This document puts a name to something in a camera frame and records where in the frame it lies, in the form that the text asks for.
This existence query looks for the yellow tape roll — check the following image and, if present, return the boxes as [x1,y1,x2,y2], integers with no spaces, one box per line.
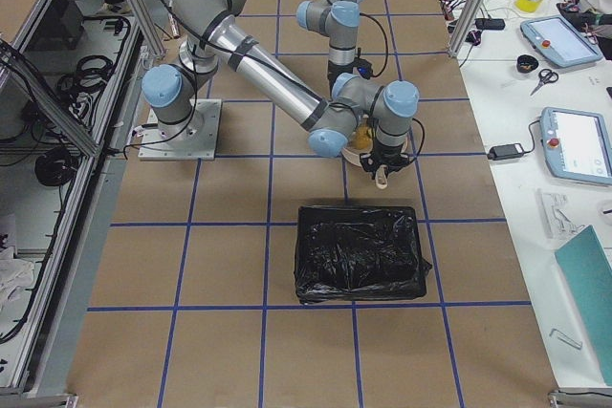
[514,0,543,13]

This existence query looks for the white crumpled cloth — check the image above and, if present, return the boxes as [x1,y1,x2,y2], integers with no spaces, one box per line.
[0,214,35,333]

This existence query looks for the near blue teach pendant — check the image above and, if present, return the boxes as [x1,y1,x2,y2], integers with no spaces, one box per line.
[539,107,611,185]

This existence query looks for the yellow trash piece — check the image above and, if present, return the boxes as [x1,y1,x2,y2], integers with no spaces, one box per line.
[348,125,372,150]

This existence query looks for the small black bowl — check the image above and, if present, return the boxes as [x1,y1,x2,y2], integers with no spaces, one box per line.
[515,54,539,74]

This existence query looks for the far blue teach pendant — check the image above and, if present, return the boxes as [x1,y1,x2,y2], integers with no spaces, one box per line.
[520,15,603,68]

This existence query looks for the black power adapter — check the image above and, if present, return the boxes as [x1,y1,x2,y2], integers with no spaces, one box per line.
[487,143,525,161]

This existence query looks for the black scissors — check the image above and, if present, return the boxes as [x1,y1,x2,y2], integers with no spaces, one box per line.
[531,68,558,96]

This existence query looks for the blue teach pendant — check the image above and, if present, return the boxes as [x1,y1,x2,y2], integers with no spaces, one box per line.
[520,15,603,68]
[539,107,611,185]

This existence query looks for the metal hex key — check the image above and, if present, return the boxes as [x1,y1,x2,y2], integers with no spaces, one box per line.
[549,328,583,351]

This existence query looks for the teal folder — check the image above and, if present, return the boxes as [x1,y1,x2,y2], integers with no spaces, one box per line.
[555,225,611,386]

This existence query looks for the bin with black bag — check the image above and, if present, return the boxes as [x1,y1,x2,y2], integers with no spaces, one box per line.
[294,205,431,304]

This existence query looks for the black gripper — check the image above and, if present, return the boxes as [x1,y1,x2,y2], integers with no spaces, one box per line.
[327,57,372,96]
[360,142,409,180]

